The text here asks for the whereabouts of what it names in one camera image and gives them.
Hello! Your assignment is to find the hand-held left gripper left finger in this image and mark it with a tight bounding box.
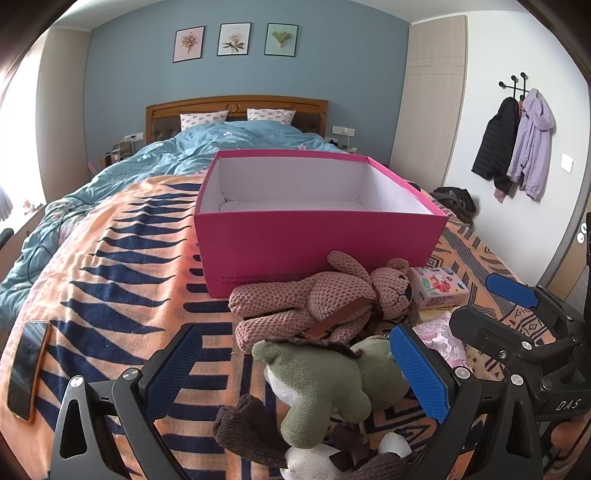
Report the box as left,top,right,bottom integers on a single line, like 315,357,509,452
48,323,204,480

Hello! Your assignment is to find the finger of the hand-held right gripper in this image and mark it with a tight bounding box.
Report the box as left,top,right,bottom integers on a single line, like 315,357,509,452
449,305,581,371
486,272,583,334

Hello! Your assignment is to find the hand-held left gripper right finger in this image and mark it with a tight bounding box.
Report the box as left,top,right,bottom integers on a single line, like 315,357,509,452
389,323,555,480

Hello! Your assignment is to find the pink floral satin pouch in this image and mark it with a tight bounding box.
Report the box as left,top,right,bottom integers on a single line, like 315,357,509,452
411,311,469,370

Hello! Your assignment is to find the yellow tissue pack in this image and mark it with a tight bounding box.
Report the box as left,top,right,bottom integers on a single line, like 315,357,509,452
418,305,455,325

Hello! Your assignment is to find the pink flowered tissue pack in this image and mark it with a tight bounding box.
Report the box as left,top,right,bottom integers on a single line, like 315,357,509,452
409,267,470,310

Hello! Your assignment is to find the brown and cream plush toy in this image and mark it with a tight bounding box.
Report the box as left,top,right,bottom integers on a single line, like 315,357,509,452
212,394,413,480

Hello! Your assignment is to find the green and white plush toy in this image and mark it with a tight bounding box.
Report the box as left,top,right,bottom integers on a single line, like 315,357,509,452
252,335,411,448

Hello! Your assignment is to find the pink knitted plush bear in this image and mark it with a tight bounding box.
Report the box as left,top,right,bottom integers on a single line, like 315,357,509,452
228,251,414,354

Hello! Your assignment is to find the pink cardboard box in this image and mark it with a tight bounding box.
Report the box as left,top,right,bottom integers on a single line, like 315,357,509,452
194,148,450,298

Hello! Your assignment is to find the person's right forearm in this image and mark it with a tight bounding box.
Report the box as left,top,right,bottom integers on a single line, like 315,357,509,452
551,413,591,455

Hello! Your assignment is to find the dark clothes pile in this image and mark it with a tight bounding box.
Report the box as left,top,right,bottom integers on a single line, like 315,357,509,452
429,186,477,227

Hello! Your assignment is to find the orange patterned blanket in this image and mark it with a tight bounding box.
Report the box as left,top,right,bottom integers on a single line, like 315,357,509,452
0,173,570,480

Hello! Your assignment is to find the black jacket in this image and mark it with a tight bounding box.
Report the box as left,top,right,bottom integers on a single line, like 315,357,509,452
471,96,522,204

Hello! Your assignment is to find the black smartphone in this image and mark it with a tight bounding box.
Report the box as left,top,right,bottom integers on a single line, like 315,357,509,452
7,320,51,422

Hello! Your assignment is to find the purple jacket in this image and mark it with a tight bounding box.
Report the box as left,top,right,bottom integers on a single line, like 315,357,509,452
506,88,556,202

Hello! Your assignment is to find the blue flowered duvet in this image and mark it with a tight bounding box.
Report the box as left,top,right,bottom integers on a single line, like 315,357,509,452
0,120,352,319

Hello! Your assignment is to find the cluttered bedside table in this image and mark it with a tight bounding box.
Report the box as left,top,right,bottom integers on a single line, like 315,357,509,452
100,141,139,169

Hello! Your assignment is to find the white spotted pillow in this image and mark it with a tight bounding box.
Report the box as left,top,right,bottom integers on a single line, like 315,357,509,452
180,112,229,131
247,108,295,125

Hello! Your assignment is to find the wooden headboard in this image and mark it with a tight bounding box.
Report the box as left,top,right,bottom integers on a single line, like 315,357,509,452
146,95,329,144

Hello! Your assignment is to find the pink framed flower picture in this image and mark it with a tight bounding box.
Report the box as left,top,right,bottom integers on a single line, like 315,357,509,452
172,26,205,64

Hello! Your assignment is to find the white framed flower picture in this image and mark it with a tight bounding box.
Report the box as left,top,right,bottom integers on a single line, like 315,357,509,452
217,23,252,57

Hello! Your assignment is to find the black wall coat rack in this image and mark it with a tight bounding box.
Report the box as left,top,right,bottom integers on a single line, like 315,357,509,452
499,71,532,100

